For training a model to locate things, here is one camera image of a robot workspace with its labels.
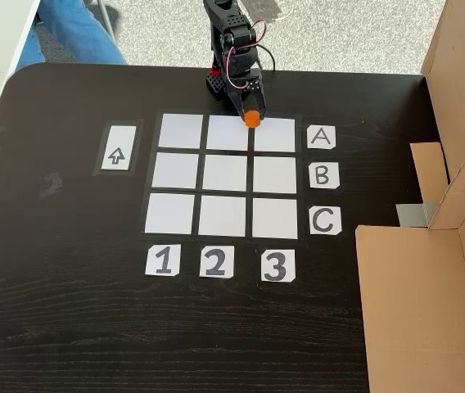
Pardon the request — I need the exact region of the black power cable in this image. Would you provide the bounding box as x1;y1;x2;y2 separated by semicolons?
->
255;43;278;73

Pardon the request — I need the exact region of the paper sheet letter B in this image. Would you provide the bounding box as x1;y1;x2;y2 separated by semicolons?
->
309;162;341;190

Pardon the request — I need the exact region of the person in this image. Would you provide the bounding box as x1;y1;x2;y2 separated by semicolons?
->
18;0;128;70

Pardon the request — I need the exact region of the round orange token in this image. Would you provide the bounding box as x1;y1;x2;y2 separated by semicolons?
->
243;109;262;129

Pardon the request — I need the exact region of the white arrow paper sheet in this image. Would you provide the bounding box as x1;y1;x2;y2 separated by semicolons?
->
100;124;138;172

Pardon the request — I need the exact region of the grey duct tape piece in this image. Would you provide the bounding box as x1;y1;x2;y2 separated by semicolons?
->
395;200;438;228

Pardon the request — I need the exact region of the paper sheet number 2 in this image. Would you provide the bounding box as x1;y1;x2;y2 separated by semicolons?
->
199;245;236;279

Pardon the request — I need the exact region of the white nine-square paper grid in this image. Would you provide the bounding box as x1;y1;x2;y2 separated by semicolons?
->
140;110;305;242

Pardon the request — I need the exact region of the paper sheet number 1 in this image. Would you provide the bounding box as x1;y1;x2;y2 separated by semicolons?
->
145;244;180;278

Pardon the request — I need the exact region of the paper sheet letter C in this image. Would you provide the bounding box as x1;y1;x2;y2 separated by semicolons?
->
309;206;343;236

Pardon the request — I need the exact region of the brown cardboard screen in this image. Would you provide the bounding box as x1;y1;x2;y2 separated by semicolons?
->
410;0;465;229
354;141;465;393

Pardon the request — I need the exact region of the paper sheet number 3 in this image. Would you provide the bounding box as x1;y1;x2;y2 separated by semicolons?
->
260;249;297;282

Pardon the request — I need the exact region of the paper sheet letter A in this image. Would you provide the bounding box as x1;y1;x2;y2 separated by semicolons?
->
306;125;337;151

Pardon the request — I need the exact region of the red white servo cable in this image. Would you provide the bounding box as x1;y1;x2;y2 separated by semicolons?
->
222;19;268;90

